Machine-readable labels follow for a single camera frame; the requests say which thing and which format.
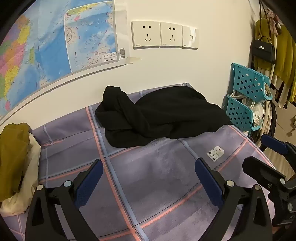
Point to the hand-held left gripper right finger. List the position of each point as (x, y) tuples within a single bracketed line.
[(208, 183)]

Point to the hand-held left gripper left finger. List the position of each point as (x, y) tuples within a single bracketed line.
[(89, 183)]

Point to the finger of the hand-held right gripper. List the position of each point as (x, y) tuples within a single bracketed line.
[(274, 143), (261, 170)]

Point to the black garment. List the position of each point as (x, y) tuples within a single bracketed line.
[(161, 115)]

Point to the beige cloth bundle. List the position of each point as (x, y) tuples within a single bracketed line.
[(266, 115)]

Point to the white sheet label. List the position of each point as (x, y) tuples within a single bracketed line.
[(215, 153)]

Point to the teal perforated basket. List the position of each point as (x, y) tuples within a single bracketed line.
[(238, 113), (249, 81)]

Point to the purple plaid bed sheet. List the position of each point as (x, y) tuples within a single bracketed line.
[(150, 166)]

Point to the cream garment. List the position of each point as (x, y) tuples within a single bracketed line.
[(25, 190)]

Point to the olive garment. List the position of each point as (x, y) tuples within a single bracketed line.
[(13, 153)]

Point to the yellow-green hanging garment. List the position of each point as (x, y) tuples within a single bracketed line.
[(285, 58)]

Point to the black handbag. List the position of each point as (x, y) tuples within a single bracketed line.
[(263, 52)]

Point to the clear tape piece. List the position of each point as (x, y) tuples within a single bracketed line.
[(134, 60)]

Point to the white wall socket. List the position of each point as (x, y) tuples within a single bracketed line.
[(171, 34), (146, 34)]

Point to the colourful wall map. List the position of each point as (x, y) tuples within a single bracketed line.
[(46, 34)]

